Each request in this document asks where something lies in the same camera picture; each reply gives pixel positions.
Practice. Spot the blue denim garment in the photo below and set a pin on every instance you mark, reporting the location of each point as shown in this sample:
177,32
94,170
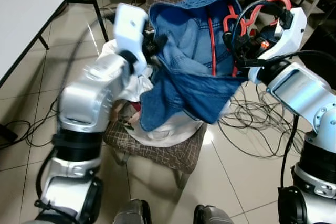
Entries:
189,93

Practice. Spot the black box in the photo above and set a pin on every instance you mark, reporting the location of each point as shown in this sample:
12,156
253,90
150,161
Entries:
321,45

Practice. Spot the white table with black legs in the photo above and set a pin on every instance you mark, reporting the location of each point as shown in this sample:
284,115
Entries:
26,9

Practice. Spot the patterned beige garment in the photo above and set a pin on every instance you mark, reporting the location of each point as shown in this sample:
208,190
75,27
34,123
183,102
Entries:
128,116

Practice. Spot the red velvet hanger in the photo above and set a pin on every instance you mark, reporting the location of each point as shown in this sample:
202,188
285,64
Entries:
212,45

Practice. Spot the white laundry basket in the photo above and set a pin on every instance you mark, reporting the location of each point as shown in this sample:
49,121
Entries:
168,135

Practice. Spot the plaid upholstered chair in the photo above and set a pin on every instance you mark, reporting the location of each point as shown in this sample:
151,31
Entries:
157,153

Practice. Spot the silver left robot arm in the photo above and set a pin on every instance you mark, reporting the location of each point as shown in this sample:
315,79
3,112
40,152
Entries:
89,98

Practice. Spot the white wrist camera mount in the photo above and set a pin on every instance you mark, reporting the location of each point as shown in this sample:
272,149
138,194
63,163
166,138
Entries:
130,30
294,30

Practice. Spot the robot left leg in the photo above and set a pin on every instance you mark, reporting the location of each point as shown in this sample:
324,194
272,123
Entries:
131,213

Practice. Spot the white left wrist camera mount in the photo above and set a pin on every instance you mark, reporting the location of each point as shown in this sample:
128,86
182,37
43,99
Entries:
130,30

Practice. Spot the robot right leg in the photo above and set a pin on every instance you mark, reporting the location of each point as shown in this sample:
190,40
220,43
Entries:
212,216

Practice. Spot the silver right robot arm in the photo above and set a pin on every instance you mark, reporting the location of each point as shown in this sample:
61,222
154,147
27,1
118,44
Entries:
299,90

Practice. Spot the robot leg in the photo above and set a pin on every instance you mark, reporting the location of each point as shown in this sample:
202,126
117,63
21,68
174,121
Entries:
212,216
131,213

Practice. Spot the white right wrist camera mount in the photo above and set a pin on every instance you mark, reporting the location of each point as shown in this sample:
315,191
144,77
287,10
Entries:
294,30

